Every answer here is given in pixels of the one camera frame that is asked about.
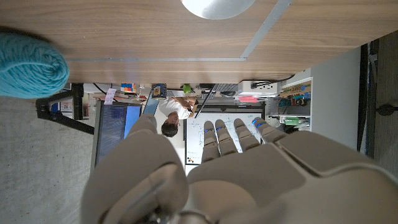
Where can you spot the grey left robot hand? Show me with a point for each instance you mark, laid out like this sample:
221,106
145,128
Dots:
264,186

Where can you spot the silver jar lid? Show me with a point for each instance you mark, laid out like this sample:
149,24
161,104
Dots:
217,7

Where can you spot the teal yarn skein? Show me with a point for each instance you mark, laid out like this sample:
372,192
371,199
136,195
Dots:
28,68

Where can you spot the green package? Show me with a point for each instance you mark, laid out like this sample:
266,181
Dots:
295,121

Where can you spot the whiteboard with writing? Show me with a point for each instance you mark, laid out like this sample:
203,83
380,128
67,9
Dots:
194,137

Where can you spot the pink flat item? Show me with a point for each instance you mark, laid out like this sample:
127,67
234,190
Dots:
248,99

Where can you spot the white power strip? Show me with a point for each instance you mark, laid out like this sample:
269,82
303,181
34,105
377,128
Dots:
248,88

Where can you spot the cardboard box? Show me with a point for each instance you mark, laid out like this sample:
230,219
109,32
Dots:
295,89

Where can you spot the person in white t-shirt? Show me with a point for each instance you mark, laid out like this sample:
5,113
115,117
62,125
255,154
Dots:
171,107

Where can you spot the small green toy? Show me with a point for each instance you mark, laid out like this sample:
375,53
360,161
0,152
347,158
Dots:
187,88

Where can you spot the small printed box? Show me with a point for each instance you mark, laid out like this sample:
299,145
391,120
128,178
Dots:
159,91

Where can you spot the computer monitor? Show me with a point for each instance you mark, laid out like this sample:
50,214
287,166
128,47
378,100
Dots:
112,127

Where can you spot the colourful puzzle cube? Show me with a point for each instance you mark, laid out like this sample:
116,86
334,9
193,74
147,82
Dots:
128,87

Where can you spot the pink paper note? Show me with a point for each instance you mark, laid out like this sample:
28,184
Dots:
109,96

